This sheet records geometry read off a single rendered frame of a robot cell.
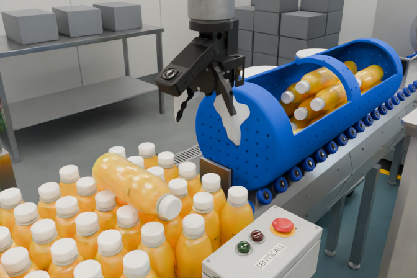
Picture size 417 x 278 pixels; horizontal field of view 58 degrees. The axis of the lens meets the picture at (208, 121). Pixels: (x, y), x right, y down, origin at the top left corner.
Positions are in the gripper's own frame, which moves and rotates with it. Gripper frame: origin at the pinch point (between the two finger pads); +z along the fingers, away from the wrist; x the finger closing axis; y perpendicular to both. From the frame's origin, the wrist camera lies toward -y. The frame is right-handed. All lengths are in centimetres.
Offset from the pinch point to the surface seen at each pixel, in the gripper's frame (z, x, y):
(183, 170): 13.3, 10.0, 4.3
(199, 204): 13.5, -0.9, -2.0
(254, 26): 51, 245, 353
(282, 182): 26.5, 1.9, 33.3
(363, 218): 90, 4, 120
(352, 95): 9, -1, 65
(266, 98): 1.8, 5.5, 28.1
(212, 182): 13.1, 2.0, 5.0
